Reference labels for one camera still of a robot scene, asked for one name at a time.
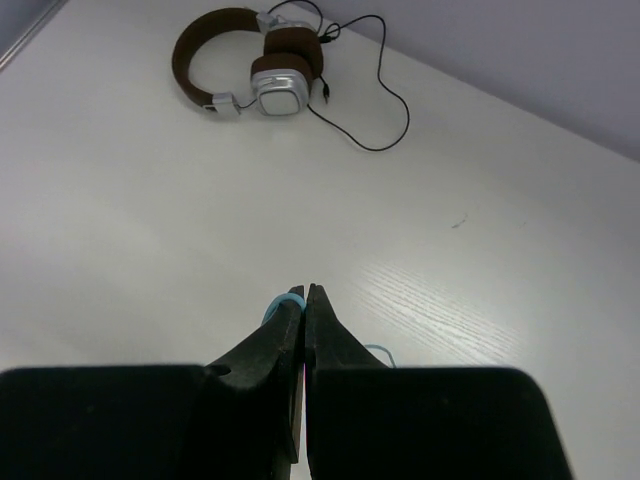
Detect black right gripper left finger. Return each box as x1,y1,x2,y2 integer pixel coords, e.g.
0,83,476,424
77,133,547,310
1,286,305,479

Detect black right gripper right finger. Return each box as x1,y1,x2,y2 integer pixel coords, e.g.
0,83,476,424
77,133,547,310
305,285,570,479

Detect light blue headphone cable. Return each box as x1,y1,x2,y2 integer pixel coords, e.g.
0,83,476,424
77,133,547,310
262,292,401,370

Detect brown silver headphones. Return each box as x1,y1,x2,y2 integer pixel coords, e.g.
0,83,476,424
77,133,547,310
171,7,324,117

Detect black headphone cable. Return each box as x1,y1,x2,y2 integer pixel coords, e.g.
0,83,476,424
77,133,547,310
267,0,410,151

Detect aluminium rail frame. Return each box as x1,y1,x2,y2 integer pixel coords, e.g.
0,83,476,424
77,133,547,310
0,0,66,69

